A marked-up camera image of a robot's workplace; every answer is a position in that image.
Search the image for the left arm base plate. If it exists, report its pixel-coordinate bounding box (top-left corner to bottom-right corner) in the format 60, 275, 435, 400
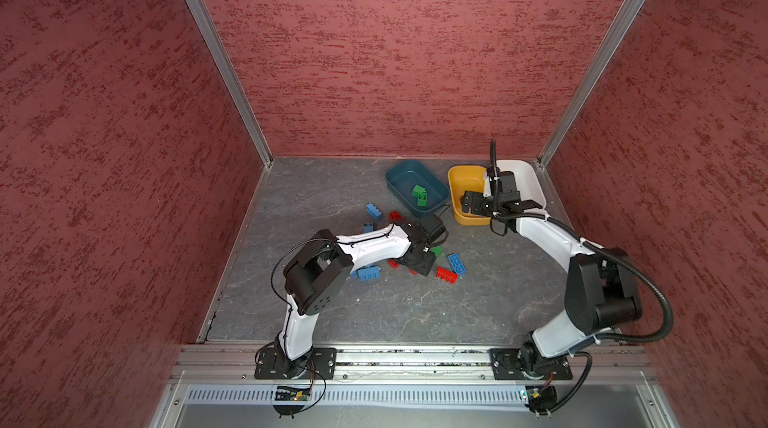
254, 344, 338, 381

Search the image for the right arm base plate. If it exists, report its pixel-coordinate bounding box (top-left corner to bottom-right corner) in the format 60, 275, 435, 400
488, 344, 573, 382

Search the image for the perforated metal rail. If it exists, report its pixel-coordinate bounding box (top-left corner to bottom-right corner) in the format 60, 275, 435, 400
184, 384, 528, 411

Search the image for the blue brick near teal bin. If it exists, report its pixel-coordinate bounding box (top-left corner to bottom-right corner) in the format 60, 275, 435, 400
366, 203, 383, 221

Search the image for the red long brick bottom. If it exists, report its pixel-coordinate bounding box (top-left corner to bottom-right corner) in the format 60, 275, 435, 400
435, 267, 459, 285

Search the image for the teal plastic bin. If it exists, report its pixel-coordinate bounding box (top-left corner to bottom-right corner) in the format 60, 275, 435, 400
385, 160, 450, 218

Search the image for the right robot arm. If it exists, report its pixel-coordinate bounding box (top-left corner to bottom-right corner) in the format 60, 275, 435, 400
460, 168, 674, 359

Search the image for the blue long brick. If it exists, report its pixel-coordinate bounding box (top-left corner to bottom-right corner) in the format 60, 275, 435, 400
356, 265, 381, 281
447, 254, 467, 277

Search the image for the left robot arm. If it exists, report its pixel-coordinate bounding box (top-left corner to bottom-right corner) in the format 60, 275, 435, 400
276, 214, 448, 362

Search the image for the white plastic bin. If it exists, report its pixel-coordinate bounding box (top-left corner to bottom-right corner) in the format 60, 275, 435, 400
497, 160, 547, 212

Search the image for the yellow plastic bin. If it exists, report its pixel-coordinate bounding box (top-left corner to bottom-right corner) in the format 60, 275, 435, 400
446, 164, 499, 228

